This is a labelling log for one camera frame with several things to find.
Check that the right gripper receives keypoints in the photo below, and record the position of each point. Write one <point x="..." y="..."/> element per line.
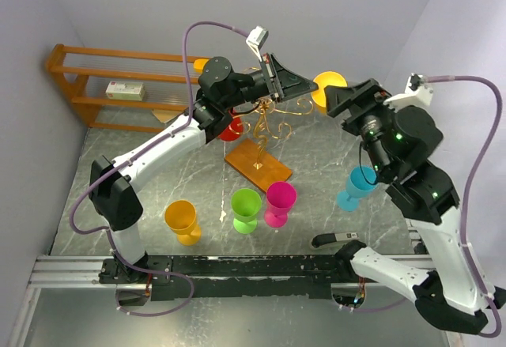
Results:
<point x="339" y="98"/>

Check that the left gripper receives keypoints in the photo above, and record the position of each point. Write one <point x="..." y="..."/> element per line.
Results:
<point x="288" y="84"/>

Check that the red wine glass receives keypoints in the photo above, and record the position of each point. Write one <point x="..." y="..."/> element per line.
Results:
<point x="231" y="129"/>

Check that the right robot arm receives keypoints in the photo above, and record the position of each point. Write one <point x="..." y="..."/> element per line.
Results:
<point x="399" y="136"/>

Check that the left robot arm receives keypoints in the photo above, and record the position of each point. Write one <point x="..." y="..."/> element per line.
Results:
<point x="221" y="88"/>

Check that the blue wine glass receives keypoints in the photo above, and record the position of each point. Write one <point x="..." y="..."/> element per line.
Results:
<point x="360" y="184"/>

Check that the pink wine glass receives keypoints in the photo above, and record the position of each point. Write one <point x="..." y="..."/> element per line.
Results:
<point x="280" y="197"/>

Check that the green wine glass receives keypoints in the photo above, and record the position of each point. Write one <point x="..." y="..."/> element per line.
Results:
<point x="246" y="204"/>

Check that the wooden shelf rack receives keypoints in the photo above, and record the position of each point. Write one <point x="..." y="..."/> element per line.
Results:
<point x="72" y="82"/>

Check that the yellow block on shelf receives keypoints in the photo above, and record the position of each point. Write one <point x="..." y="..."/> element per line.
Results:
<point x="199" y="65"/>

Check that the black white stapler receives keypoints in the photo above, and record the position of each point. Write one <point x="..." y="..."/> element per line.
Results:
<point x="331" y="240"/>

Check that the white box on shelf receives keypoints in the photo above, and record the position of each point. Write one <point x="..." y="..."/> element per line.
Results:
<point x="125" y="90"/>

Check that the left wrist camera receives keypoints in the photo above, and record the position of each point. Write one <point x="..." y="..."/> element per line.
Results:
<point x="255" y="40"/>

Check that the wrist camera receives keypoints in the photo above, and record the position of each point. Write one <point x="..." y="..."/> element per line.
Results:
<point x="418" y="92"/>
<point x="255" y="40"/>

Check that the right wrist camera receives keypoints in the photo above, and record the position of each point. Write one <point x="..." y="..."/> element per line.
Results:
<point x="418" y="92"/>

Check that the gold wire glass rack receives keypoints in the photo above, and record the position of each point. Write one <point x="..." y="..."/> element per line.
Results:
<point x="250" y="157"/>

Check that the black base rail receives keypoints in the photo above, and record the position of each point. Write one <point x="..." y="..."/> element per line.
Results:
<point x="313" y="276"/>

